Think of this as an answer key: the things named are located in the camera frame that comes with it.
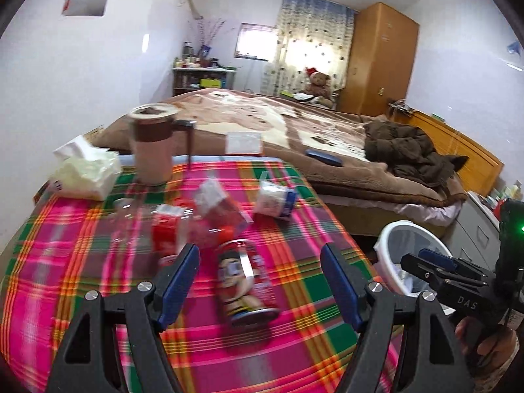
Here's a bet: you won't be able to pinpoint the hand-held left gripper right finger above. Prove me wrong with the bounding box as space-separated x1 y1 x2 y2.
320 243 473 393

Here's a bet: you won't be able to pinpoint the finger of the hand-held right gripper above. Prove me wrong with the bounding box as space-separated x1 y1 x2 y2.
400 254 451 295
418 248 492 283

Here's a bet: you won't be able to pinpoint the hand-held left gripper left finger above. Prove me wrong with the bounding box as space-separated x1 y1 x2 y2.
45 243 201 393

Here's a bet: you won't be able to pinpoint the white trash bin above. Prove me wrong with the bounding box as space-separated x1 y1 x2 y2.
373 220 455 316

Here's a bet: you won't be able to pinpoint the red metal can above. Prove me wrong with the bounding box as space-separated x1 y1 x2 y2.
215 239 281 327

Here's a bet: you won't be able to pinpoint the red and white carton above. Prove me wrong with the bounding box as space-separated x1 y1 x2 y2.
193 178 252 250

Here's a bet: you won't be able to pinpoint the clear plastic bottle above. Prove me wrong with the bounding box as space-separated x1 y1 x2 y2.
108 196 195 256

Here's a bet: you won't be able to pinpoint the white carton with blue cap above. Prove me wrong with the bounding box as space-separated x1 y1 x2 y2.
252 179 297 222

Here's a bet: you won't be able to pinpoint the person's right hand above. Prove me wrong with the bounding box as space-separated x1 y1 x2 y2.
454 317 520 377

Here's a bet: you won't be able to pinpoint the pale pink bed sheet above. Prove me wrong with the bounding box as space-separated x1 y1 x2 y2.
368 196 465 238

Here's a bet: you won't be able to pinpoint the white drawer nightstand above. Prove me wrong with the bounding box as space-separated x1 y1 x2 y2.
452 190 506 271

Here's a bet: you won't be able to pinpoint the dark brown jacket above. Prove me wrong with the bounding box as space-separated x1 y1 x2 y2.
364 121 469 191

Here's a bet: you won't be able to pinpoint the pink green plaid tablecloth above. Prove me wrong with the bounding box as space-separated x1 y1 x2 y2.
0 159 404 393

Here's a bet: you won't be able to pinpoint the wooden headboard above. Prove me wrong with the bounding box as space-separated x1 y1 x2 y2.
403 110 505 197

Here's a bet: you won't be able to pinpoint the pink jug with brown lid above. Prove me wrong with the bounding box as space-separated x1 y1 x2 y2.
128 104 197 185

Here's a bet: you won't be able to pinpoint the soft tissue pack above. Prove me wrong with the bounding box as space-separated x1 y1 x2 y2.
48 135 122 202

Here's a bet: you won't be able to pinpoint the white orange tissue box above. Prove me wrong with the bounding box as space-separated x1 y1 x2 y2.
226 132 263 156

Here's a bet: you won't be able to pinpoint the power strip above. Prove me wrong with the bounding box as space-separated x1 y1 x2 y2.
387 99 414 115

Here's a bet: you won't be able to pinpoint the bed with brown blanket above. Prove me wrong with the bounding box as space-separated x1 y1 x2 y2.
92 87 469 209

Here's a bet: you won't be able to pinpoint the teddy bear with red hat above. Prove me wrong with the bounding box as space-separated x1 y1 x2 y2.
298 66 334 109

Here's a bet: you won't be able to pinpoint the small shelf unit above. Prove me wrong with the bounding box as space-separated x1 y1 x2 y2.
172 66 238 97

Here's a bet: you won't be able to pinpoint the wooden wardrobe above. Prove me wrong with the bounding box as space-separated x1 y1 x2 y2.
338 2 420 116

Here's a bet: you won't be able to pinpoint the cluster of small bottles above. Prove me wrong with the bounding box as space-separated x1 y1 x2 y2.
174 43 222 69

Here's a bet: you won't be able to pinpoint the dry branches in vase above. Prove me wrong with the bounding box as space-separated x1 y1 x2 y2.
192 18 228 56

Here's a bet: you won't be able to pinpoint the small window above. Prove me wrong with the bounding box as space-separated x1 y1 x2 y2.
234 22 279 60

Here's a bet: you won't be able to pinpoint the patterned curtain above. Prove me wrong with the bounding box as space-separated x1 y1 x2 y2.
262 0 355 101

